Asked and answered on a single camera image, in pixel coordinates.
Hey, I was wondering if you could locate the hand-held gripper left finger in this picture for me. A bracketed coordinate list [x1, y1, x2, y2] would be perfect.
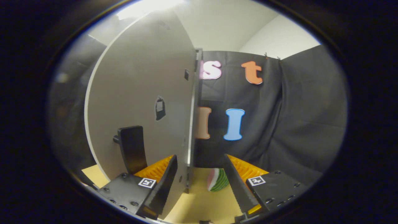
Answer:
[96, 155, 178, 220]

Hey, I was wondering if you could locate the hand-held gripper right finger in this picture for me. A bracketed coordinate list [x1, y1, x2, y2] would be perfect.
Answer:
[224, 154, 308, 222]

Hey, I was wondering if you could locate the black door handle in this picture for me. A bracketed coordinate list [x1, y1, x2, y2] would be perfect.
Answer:
[113, 126, 148, 175]

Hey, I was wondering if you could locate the white shoe cabinet door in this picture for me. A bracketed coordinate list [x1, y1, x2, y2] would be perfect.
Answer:
[84, 9, 197, 220]

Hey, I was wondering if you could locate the grey shoe cabinet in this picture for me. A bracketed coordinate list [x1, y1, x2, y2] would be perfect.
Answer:
[186, 48, 203, 194]

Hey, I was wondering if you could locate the watermelon slice toy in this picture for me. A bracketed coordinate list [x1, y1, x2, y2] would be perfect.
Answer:
[207, 168, 230, 192]

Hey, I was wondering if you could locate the black backdrop cloth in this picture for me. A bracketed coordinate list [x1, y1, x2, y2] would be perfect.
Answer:
[47, 31, 348, 187]

